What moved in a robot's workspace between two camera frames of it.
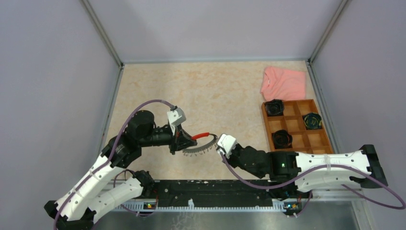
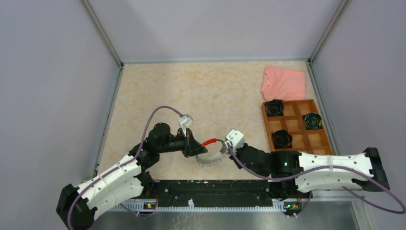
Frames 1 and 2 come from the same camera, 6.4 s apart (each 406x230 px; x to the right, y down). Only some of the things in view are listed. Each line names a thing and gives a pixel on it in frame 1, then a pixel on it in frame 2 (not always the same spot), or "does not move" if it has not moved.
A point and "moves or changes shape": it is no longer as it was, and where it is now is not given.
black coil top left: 275,108 does not move
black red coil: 282,139 does not move
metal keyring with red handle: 197,151 moves or changes shape
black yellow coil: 312,121 does not move
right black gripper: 231,158 does not move
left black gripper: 181,140 → 191,146
